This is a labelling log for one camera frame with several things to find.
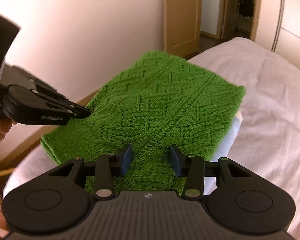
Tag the folded light blue cloth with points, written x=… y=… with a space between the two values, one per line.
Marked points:
x=223 y=150

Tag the white bed duvet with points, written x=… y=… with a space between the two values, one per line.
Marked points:
x=268 y=142

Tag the white sliding wardrobe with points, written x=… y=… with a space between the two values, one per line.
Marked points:
x=276 y=27

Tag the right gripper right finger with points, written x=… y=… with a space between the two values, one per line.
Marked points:
x=190 y=167

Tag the wooden door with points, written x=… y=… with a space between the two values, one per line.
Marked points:
x=181 y=26

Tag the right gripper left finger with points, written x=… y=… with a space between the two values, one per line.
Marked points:
x=109 y=166

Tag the green knitted vest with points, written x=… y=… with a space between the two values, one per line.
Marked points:
x=161 y=100

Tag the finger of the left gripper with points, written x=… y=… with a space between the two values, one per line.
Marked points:
x=75 y=108

